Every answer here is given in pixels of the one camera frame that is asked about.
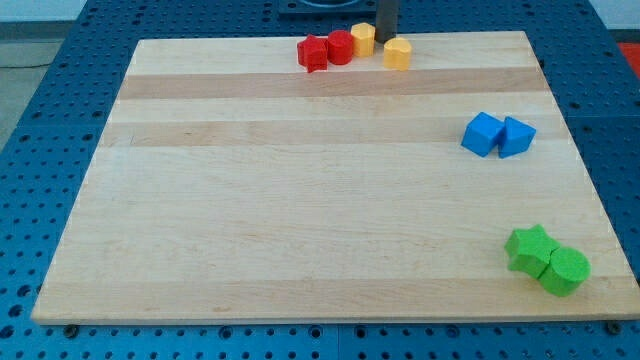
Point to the red cylinder block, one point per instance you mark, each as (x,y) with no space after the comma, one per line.
(340,47)

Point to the light wooden board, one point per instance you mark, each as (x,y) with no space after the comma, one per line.
(231,186)

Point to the yellow heart block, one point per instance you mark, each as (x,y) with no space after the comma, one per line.
(397,54)

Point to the red star block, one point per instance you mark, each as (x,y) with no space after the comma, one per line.
(312,53)

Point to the blue triangular block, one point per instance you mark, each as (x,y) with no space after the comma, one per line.
(516,137)

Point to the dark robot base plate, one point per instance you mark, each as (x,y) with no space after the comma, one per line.
(326,9)

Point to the yellow hexagon block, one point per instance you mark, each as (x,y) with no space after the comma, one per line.
(363,36)

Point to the green cylinder block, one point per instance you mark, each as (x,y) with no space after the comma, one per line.
(568,268)

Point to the blue cube block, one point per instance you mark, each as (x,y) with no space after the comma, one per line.
(482,134)

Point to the green star block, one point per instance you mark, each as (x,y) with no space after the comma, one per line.
(529,250)

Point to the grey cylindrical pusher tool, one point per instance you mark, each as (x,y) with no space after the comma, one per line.
(386,22)

